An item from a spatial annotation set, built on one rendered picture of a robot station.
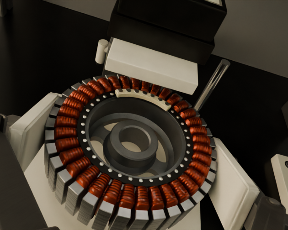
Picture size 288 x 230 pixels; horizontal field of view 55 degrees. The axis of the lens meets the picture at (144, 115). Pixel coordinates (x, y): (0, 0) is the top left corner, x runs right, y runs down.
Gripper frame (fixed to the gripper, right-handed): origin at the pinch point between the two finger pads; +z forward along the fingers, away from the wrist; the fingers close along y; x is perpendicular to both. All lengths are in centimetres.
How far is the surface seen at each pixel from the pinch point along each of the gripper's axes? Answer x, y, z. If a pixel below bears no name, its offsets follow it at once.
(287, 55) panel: 10.2, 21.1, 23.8
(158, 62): 5.5, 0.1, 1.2
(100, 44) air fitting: 4.7, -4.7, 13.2
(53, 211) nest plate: -6.5, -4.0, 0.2
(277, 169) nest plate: -2.1, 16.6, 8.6
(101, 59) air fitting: 3.0, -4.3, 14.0
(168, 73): 5.1, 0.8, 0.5
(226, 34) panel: 10.3, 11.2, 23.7
